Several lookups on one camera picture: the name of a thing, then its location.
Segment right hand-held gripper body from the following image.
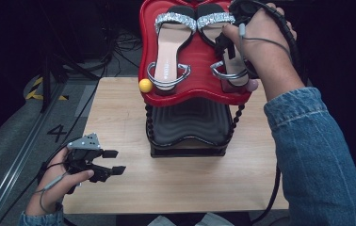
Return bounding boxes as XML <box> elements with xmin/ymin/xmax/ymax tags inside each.
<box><xmin>228</xmin><ymin>0</ymin><xmax>261</xmax><ymax>26</ymax></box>

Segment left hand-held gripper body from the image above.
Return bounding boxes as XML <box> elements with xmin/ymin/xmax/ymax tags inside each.
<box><xmin>63</xmin><ymin>132</ymin><xmax>115</xmax><ymax>184</ymax></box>

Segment silver strap sandal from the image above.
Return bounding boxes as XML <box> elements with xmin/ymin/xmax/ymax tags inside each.
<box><xmin>146</xmin><ymin>5</ymin><xmax>198</xmax><ymax>92</ymax></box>
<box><xmin>196</xmin><ymin>3</ymin><xmax>251</xmax><ymax>89</ymax></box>

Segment red and black shoe rack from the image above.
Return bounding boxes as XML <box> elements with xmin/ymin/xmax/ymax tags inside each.
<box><xmin>138</xmin><ymin>0</ymin><xmax>260</xmax><ymax>158</ymax></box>

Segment person's right hand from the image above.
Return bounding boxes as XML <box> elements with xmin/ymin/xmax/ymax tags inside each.
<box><xmin>222</xmin><ymin>2</ymin><xmax>306</xmax><ymax>102</ymax></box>

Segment person's left hand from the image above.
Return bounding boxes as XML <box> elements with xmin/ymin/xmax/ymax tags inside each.
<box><xmin>24</xmin><ymin>147</ymin><xmax>95</xmax><ymax>216</ymax></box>

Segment person's light trousers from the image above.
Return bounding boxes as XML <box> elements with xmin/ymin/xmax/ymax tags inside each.
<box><xmin>148</xmin><ymin>212</ymin><xmax>236</xmax><ymax>226</ymax></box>

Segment yellow and black floor tape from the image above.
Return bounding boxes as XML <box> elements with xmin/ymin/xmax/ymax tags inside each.
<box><xmin>24</xmin><ymin>75</ymin><xmax>71</xmax><ymax>102</ymax></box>

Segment black metal stand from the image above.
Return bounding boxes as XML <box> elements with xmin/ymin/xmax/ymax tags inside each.
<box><xmin>39</xmin><ymin>27</ymin><xmax>100</xmax><ymax>114</ymax></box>

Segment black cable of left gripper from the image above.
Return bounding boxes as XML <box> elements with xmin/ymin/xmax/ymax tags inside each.
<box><xmin>0</xmin><ymin>145</ymin><xmax>73</xmax><ymax>226</ymax></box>

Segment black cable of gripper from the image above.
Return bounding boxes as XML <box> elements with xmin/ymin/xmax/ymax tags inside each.
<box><xmin>251</xmin><ymin>0</ymin><xmax>302</xmax><ymax>226</ymax></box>
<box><xmin>0</xmin><ymin>145</ymin><xmax>73</xmax><ymax>226</ymax></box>

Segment grey cable of right gripper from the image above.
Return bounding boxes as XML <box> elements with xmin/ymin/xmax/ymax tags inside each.
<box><xmin>237</xmin><ymin>23</ymin><xmax>294</xmax><ymax>61</ymax></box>

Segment grey cable of gripper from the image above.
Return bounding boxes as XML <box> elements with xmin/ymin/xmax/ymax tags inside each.
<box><xmin>237</xmin><ymin>23</ymin><xmax>294</xmax><ymax>61</ymax></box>
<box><xmin>34</xmin><ymin>173</ymin><xmax>67</xmax><ymax>215</ymax></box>

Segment grey cable of left gripper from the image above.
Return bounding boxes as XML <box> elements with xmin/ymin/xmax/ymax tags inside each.
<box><xmin>34</xmin><ymin>173</ymin><xmax>67</xmax><ymax>215</ymax></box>

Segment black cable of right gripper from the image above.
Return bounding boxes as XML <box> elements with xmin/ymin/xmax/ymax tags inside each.
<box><xmin>251</xmin><ymin>0</ymin><xmax>302</xmax><ymax>226</ymax></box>

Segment metal floor rail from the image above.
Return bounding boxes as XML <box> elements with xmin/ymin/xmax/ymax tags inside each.
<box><xmin>0</xmin><ymin>83</ymin><xmax>69</xmax><ymax>226</ymax></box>

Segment bundle of black floor cables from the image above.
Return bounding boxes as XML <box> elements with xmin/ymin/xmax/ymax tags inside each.
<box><xmin>102</xmin><ymin>27</ymin><xmax>146</xmax><ymax>72</ymax></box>

